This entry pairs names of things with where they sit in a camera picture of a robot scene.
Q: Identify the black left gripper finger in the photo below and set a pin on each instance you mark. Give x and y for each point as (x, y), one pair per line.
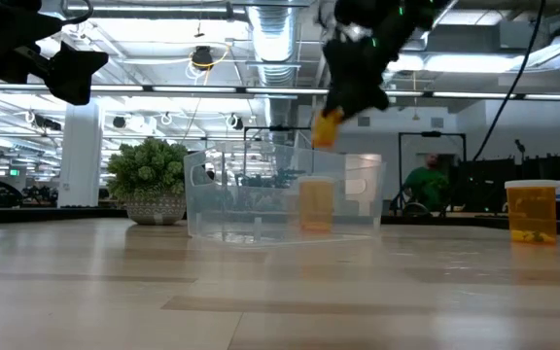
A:
(73, 73)

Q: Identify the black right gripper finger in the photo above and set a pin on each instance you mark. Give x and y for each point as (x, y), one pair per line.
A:
(358, 102)

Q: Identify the orange pill bottle white cap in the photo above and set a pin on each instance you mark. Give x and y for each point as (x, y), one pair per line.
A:
(533, 211)
(326, 130)
(316, 204)

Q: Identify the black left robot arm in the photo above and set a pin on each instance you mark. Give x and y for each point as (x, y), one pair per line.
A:
(3, 19)

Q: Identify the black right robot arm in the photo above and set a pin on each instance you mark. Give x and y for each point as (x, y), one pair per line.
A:
(396, 13)

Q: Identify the clear plastic basket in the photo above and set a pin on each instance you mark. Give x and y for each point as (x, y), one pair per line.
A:
(202, 214)

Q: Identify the long ceiling light strip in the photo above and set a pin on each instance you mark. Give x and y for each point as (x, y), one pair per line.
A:
(115, 88)

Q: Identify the white round column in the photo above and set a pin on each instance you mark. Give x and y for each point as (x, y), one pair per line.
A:
(80, 155)

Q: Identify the green exit sign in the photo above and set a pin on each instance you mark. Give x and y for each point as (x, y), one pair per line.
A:
(14, 172)

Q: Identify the person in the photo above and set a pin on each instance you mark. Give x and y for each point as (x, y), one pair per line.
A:
(426, 187)

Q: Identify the green plant in patterned pot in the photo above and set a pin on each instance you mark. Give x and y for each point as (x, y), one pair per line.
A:
(146, 170)

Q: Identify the dark workstation desk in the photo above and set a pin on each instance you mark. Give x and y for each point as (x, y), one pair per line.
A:
(518, 180)

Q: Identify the black background station frame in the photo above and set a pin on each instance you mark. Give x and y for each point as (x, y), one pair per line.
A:
(431, 134)

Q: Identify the silver ventilation duct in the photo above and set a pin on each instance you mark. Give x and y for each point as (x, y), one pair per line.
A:
(272, 39)

